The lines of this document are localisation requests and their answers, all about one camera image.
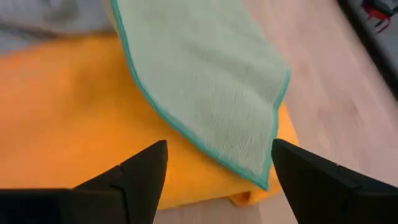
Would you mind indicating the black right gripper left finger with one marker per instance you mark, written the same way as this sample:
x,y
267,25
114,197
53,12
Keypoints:
x,y
124,193

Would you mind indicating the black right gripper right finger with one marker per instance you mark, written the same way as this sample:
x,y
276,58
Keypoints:
x,y
326,193

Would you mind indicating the sage green microfiber towel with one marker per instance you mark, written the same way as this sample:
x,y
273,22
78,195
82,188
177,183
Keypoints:
x,y
202,77

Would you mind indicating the orange microfiber towel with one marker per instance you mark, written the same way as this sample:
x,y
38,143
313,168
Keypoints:
x,y
62,109

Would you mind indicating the grey microfiber towel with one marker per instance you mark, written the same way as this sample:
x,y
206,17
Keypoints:
x,y
46,18

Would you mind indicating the black metal table frame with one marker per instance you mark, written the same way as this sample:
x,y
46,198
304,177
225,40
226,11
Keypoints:
x,y
373,49

